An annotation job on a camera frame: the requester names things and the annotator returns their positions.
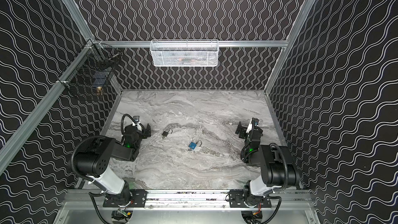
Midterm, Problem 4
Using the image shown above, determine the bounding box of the black padlock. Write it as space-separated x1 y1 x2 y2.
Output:
162 128 173 139

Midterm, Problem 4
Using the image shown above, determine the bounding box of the blue padlock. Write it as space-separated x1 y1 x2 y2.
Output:
188 140 202 150

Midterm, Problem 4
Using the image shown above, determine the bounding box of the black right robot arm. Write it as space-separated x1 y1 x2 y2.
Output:
235 118 300 198

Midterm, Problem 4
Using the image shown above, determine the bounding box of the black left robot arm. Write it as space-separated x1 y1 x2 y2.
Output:
68 114 151 198

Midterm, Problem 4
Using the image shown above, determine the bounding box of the brass padlock in basket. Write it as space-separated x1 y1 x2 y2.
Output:
96 87 103 97

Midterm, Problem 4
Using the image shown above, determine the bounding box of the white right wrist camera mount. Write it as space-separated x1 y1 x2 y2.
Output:
246 118 259 134

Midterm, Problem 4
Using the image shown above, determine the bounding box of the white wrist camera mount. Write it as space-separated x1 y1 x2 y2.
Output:
132 116 140 126
246 118 259 134

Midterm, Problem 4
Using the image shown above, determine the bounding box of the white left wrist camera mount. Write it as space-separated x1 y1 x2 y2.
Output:
132 116 140 126

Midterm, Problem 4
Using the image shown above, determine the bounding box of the black wire mesh basket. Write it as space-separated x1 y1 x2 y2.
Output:
63 44 122 102

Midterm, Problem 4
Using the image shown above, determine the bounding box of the white wire mesh basket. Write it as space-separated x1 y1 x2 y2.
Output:
150 45 220 67

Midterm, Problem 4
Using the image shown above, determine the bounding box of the aluminium linear rail base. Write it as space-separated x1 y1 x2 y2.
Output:
63 189 313 211

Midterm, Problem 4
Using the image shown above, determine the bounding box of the aluminium horizontal back rail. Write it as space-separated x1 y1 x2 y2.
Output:
95 40 288 48

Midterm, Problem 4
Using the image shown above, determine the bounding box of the aluminium left side rail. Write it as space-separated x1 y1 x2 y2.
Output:
1 40 93 173

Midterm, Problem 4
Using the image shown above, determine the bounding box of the aluminium frame corner post left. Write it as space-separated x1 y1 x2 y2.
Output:
61 0 95 40

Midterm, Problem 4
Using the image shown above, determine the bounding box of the aluminium frame corner post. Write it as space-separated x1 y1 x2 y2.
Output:
264 0 315 96
61 0 95 40

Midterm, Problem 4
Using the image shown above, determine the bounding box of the aluminium frame corner post right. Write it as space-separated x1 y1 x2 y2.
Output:
264 0 315 96

